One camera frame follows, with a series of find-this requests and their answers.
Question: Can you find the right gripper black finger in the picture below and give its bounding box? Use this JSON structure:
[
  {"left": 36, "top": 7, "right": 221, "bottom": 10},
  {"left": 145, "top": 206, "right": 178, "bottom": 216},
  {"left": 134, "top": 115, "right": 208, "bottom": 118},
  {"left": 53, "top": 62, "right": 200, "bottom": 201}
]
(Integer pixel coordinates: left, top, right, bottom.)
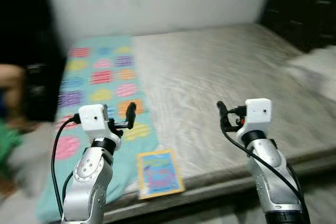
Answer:
[{"left": 217, "top": 101, "right": 229, "bottom": 130}]

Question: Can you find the yellow-edged blue picture book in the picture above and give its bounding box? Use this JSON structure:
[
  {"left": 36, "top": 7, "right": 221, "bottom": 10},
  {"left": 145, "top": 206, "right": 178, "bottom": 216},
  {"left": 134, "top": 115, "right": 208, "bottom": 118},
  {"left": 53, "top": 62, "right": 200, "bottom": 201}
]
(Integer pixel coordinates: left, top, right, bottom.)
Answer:
[{"left": 136, "top": 150, "right": 185, "bottom": 199}]

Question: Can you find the cream pillow with tree print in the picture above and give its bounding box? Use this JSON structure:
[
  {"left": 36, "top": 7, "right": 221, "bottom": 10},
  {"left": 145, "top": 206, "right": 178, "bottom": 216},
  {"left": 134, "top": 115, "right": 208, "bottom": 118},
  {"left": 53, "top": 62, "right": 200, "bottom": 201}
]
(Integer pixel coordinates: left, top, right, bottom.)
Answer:
[{"left": 283, "top": 46, "right": 336, "bottom": 101}]

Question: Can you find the quilted beige mattress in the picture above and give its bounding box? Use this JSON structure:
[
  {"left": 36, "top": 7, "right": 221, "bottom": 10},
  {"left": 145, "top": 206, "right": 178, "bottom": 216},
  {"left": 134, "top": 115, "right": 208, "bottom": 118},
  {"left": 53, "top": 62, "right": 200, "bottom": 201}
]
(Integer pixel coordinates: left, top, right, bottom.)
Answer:
[{"left": 100, "top": 23, "right": 336, "bottom": 219}]

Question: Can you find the teal heart-patterned blanket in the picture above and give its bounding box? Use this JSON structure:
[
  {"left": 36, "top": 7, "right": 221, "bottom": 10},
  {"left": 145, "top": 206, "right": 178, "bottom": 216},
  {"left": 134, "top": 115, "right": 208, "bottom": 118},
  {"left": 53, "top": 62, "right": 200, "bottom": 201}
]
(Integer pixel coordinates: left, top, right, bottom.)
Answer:
[{"left": 37, "top": 35, "right": 159, "bottom": 222}]

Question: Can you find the black bag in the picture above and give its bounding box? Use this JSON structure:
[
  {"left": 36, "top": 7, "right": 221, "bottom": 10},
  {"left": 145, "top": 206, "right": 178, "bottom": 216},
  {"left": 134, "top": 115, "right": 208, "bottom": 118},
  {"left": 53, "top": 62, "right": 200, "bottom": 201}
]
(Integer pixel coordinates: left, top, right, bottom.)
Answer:
[{"left": 24, "top": 62, "right": 61, "bottom": 122}]

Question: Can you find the dark tufted headboard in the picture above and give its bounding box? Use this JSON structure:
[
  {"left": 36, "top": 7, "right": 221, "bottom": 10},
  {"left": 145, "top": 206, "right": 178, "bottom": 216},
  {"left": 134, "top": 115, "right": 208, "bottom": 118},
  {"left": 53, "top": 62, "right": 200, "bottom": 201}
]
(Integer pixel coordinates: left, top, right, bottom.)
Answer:
[{"left": 260, "top": 0, "right": 336, "bottom": 51}]

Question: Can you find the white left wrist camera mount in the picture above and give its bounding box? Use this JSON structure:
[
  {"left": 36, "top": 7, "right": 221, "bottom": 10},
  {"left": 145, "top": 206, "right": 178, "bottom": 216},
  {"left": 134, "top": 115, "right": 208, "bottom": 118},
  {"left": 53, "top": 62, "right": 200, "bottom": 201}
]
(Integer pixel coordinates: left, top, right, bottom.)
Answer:
[{"left": 78, "top": 104, "right": 122, "bottom": 141}]

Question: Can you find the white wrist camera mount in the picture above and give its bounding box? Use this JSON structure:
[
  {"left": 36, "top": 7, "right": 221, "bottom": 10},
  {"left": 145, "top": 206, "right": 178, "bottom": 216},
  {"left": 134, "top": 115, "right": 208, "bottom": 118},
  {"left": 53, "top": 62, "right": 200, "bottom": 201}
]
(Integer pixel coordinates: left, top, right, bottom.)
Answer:
[
  {"left": 235, "top": 98, "right": 272, "bottom": 140},
  {"left": 78, "top": 104, "right": 122, "bottom": 141}
]

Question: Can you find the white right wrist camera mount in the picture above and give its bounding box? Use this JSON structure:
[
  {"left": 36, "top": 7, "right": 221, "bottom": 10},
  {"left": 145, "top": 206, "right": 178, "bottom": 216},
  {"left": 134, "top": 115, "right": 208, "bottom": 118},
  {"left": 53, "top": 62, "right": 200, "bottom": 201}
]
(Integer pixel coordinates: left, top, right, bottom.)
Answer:
[{"left": 235, "top": 98, "right": 272, "bottom": 140}]

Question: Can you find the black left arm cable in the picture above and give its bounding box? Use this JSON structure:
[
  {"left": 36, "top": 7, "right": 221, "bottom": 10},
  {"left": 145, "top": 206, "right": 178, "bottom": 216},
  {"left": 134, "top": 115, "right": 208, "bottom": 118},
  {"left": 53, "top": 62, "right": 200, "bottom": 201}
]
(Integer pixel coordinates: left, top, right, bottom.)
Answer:
[{"left": 51, "top": 114, "right": 80, "bottom": 219}]

